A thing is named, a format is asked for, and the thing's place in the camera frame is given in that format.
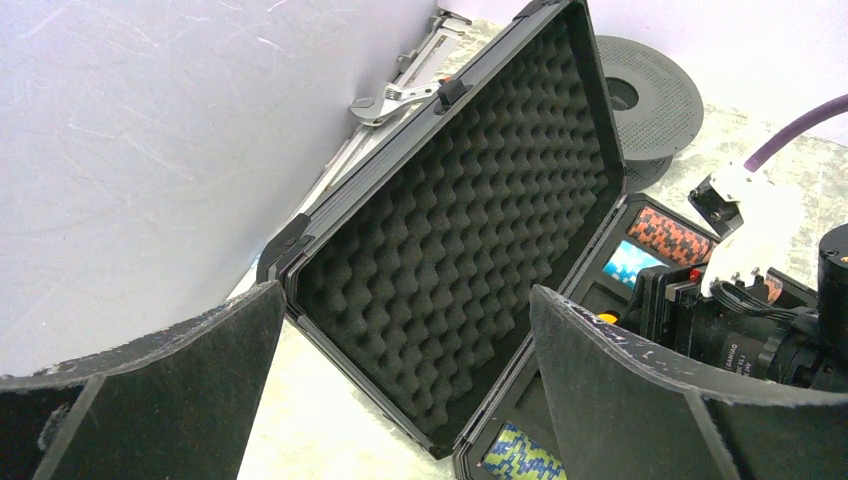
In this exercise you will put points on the orange dealer button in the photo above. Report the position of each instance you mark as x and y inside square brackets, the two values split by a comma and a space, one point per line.
[608, 317]

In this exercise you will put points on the copper poker chip stack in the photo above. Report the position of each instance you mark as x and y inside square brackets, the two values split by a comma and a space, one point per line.
[670, 238]

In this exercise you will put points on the black filament spool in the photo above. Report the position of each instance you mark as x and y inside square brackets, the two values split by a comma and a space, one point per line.
[658, 109]

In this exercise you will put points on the red handled tool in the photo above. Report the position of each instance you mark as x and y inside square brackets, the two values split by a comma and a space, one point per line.
[391, 101]

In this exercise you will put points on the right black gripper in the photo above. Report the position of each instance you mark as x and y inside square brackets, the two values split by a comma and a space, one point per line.
[771, 330]

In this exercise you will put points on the black poker set case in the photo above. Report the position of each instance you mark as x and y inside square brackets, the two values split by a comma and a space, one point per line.
[413, 275]

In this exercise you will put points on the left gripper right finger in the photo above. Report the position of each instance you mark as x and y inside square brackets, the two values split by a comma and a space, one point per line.
[623, 407]

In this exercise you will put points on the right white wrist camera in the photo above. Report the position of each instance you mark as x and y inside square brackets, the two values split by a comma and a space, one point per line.
[755, 219]

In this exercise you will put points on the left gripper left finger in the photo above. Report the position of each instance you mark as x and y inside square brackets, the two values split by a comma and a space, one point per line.
[178, 403]

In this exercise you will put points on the blue white poker chip stack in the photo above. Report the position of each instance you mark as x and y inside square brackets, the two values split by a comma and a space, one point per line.
[627, 261]

